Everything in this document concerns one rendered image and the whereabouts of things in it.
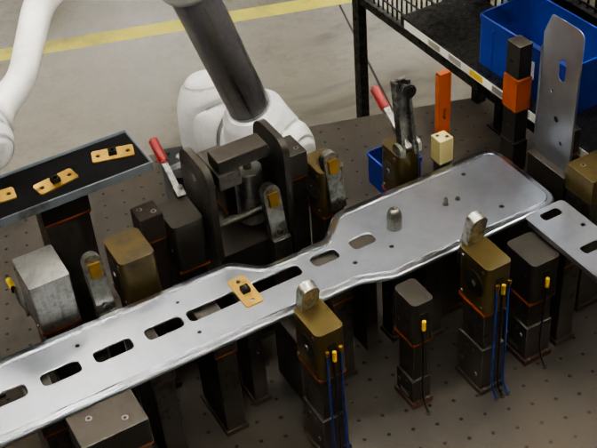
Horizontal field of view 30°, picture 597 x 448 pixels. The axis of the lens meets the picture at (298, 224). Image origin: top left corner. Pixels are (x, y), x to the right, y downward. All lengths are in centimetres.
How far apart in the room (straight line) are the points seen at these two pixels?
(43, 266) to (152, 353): 26
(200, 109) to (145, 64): 207
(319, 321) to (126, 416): 38
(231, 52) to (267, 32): 246
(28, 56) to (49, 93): 254
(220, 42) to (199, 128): 39
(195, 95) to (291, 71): 191
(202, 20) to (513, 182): 73
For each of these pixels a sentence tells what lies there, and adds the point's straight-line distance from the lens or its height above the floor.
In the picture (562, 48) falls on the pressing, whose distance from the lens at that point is 227.
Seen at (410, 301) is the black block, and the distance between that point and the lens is 210.
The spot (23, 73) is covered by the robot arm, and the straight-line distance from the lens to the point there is 215.
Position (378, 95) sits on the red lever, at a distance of 238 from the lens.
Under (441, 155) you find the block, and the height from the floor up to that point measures 103.
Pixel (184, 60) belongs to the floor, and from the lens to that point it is 477.
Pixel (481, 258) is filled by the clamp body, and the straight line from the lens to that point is 211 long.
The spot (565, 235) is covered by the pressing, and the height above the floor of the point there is 100.
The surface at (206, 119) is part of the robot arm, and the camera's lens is 272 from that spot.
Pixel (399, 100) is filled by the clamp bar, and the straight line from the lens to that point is 229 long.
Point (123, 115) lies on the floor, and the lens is 448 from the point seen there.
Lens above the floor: 246
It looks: 40 degrees down
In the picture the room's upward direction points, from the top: 5 degrees counter-clockwise
